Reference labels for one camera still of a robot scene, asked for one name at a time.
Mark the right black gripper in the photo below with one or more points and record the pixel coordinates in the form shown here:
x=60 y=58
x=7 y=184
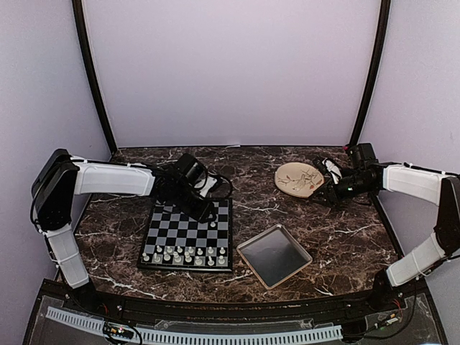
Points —
x=330 y=192

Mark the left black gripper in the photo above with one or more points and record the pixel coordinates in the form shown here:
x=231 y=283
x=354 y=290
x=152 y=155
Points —
x=201 y=213

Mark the black grey chessboard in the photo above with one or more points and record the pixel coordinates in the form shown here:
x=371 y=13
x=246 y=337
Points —
x=168 y=226

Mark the white queen chess piece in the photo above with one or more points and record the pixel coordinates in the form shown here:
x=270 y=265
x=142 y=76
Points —
x=187 y=257

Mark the white king chess piece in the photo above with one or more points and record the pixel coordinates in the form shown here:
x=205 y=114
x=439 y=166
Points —
x=176 y=258

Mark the white knight chess piece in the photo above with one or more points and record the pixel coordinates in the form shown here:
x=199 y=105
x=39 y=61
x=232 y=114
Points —
x=211 y=260

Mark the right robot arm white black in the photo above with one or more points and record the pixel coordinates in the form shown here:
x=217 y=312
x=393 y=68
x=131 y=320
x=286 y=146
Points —
x=422 y=205

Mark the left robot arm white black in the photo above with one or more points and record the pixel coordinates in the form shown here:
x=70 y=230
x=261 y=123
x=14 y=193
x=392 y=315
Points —
x=62 y=191

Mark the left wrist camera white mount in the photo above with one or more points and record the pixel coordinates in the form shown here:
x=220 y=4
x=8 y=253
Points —
x=206 y=186

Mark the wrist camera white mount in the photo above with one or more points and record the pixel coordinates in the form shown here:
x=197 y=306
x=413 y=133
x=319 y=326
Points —
x=328 y=167
x=206 y=186

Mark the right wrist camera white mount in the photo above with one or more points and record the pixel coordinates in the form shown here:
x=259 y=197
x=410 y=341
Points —
x=328 y=167

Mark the black front rail base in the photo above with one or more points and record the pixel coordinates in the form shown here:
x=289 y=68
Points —
x=409 y=318

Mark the right black frame post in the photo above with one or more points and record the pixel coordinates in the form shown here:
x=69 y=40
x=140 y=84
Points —
x=374 y=65

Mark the black frame post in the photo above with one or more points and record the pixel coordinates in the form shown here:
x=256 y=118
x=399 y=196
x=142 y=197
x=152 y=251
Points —
x=374 y=65
x=88 y=63

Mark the left black frame post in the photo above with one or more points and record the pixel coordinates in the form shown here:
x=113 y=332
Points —
x=88 y=63

